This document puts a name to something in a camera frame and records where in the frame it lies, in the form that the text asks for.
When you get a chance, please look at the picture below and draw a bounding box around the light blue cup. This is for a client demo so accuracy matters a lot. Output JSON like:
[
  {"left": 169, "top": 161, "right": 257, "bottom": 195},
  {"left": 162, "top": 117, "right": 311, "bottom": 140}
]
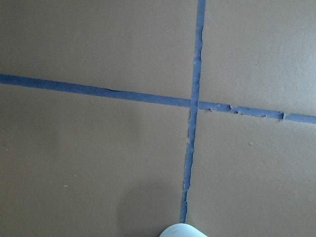
[{"left": 159, "top": 223, "right": 207, "bottom": 237}]

